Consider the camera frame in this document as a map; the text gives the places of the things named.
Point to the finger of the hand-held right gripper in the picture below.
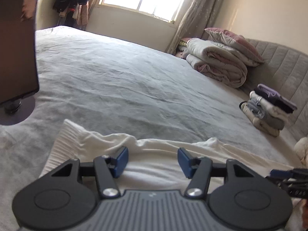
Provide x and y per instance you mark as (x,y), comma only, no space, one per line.
(280,173)
(293,187)

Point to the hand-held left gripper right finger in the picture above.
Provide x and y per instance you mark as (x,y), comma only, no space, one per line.
(184,162)

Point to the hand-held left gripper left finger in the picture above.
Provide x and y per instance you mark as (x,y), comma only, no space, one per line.
(121,162)

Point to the white garment with ribbed hem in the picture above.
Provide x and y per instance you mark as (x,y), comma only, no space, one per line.
(156,149)

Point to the stack of folded clothes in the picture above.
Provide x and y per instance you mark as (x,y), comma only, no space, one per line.
(267,115)

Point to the cream plush toy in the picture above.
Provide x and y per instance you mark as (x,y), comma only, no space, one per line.
(302,149)

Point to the grey bed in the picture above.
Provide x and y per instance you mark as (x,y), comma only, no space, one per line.
(120,81)

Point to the folded grey pink quilt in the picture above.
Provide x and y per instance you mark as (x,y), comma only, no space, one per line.
(216,65)

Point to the grey padded headboard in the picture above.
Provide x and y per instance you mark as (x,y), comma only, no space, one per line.
(284,65)

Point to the round grey stand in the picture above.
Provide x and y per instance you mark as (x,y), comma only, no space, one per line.
(21,112)

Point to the pink patterned pillow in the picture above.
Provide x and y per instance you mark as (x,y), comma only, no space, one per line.
(183,45)

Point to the grey pink pillow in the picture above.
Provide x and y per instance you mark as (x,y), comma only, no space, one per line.
(233,43)

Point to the beige patterned curtain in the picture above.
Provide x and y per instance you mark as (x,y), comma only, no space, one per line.
(197,12)

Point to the pink hanging garment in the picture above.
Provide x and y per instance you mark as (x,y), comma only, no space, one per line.
(81,14)

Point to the dark tablet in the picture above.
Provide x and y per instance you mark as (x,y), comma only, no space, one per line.
(16,48)

